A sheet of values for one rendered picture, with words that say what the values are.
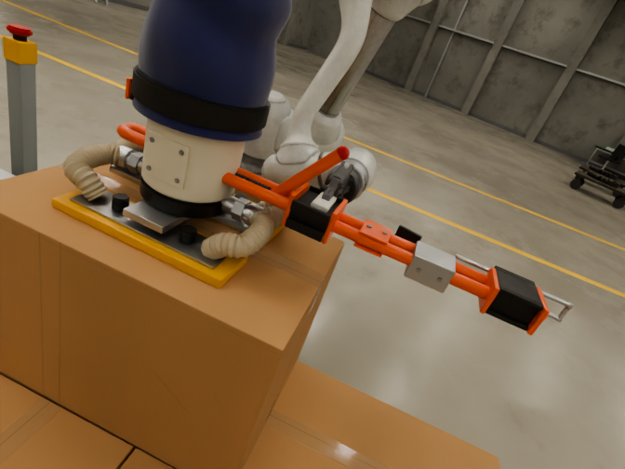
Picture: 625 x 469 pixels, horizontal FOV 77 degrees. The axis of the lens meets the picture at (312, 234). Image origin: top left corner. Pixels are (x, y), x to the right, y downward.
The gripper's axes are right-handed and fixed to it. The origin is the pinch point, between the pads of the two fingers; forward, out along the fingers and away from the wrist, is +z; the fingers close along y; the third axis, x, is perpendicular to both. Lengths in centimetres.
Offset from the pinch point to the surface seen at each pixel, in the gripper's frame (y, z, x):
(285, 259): 12.9, -2.1, 3.7
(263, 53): -21.5, 1.8, 16.2
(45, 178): 13, 6, 52
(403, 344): 106, -121, -51
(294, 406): 53, -6, -9
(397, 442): 53, -10, -36
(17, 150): 45, -47, 122
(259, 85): -17.1, 2.7, 15.4
